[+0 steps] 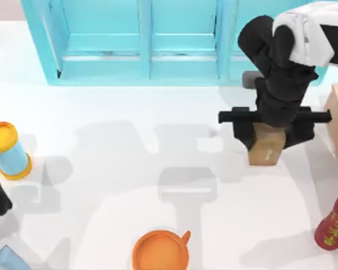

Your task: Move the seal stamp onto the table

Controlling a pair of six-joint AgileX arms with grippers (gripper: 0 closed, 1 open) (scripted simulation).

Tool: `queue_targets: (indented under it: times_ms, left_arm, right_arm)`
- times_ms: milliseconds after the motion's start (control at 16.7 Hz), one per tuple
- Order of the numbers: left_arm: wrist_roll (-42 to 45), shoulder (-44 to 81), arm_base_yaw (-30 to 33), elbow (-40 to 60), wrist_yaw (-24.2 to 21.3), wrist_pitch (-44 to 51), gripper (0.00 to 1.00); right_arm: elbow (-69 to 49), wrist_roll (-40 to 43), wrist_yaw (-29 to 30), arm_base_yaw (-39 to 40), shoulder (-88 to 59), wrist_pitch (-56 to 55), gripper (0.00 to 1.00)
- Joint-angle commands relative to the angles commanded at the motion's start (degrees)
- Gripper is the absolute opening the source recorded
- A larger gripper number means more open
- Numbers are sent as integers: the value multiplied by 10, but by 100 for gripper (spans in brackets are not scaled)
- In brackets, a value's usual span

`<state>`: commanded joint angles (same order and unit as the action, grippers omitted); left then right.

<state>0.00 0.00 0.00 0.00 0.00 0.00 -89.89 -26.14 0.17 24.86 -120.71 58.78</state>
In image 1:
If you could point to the red and yellow can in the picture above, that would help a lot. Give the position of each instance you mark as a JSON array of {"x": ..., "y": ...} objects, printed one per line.
[{"x": 333, "y": 225}]

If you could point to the light blue rack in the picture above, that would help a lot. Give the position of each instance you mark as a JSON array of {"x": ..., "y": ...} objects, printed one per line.
[{"x": 107, "y": 50}]

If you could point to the brown cardboard box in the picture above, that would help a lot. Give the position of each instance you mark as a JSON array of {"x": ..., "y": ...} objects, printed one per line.
[{"x": 264, "y": 153}]

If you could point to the pale grey rounded box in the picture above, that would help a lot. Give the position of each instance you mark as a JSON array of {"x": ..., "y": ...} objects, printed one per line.
[{"x": 248, "y": 79}]

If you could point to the orange cup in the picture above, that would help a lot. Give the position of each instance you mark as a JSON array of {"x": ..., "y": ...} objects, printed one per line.
[{"x": 160, "y": 253}]

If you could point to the blue and yellow can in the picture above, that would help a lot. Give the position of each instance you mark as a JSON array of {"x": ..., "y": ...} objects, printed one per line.
[{"x": 11, "y": 154}]

